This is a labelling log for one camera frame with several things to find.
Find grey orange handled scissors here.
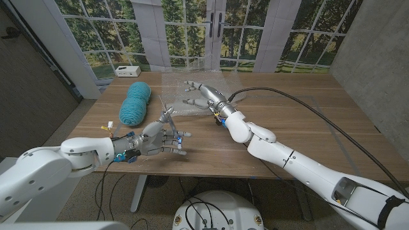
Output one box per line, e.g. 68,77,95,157
158,95,182,142

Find black torso cable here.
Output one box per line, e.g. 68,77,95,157
186,196,231,229

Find white table leg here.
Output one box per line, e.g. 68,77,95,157
130,174,148,214

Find grey table leg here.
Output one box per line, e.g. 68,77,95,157
292,180,313,222

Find thin braided right arm cable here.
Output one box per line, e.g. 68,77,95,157
242,142,381,229

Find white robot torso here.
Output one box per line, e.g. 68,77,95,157
172,190,265,230

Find printed garden window backdrop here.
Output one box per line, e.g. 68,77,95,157
54,0,365,81

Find thin braided arm cable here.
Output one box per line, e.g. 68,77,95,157
242,142,381,229
95,161,113,221

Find thin braided left arm cable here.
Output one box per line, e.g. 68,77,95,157
95,161,113,221

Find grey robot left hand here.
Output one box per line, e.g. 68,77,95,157
112,107,192,157

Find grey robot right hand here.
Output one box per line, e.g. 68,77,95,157
182,80,238,119

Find thin black floor cable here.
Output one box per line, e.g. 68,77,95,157
108,174,127,221

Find clear bubble wrap sheet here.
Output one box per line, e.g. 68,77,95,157
160,60,247,116

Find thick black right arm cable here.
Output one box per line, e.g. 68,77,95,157
227,87,409,199

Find dark wood door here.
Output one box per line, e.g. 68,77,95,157
0,6,81,159

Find white power strip box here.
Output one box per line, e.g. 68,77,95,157
114,65,142,78

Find black ribbed round base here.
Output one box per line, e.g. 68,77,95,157
146,174,169,189

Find teal yarn skein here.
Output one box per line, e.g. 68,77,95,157
118,81,152,127

